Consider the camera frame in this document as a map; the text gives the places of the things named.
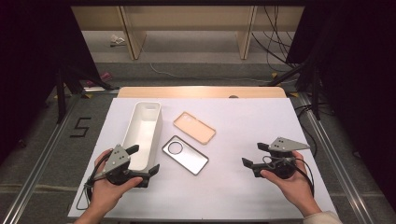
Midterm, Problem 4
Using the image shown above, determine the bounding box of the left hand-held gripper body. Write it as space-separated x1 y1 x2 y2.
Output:
92 144 150 189

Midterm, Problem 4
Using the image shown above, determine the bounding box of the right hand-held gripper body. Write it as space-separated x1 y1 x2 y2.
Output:
252 136 311 180

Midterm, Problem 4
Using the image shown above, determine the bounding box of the white storage box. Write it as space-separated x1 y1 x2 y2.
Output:
120 101 163 174

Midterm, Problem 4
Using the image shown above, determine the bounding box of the clear grey phone case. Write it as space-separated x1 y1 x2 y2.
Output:
161 134 210 176

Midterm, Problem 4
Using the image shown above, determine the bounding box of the beige phone case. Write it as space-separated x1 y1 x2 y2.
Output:
173 111 217 146

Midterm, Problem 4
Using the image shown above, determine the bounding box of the person's right hand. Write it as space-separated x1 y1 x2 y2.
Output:
260 150 322 217

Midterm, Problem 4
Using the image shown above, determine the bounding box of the person's left hand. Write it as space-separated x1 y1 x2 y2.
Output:
89 148 144 216

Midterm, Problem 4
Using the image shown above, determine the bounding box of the white table board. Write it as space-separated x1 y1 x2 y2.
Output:
67 97 339 220

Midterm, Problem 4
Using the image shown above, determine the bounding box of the silver metal bar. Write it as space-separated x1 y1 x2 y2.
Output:
82 87 120 94

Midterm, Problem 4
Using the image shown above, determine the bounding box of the black metal stand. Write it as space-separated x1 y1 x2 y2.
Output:
55 62 120 124
267 59 321 120

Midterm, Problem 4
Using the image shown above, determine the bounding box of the pink packet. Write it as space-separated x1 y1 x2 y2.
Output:
85 71 113 88

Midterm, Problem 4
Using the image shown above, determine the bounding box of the white crumpled paper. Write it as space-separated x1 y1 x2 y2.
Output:
109 34 126 48

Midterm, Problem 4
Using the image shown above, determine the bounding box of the dark curtain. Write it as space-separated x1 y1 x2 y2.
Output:
286 0 396 213
0 0 101 162

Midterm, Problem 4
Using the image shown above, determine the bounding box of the beige wooden desk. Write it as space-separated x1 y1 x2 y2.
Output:
70 6 304 61

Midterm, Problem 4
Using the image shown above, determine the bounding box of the right hand-held gripper cable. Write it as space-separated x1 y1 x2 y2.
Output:
262 155 316 198

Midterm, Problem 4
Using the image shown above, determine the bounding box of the hand-held gripper cable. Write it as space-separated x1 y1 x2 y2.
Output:
75 148 113 211
262 155 316 198

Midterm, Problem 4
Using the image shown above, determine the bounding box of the left hand-held gripper cable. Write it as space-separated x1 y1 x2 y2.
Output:
75 148 113 211

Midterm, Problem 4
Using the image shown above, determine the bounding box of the black floor cable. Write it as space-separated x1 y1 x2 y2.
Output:
293 104 318 158

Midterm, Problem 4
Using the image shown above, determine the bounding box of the aluminium floor rail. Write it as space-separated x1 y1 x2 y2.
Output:
1 92 83 224
297 92 375 224

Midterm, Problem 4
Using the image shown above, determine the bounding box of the white floor cable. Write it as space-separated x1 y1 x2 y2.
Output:
148 62 272 84

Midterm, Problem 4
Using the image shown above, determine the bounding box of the black cable bundle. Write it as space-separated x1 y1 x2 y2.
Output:
251 6 300 73

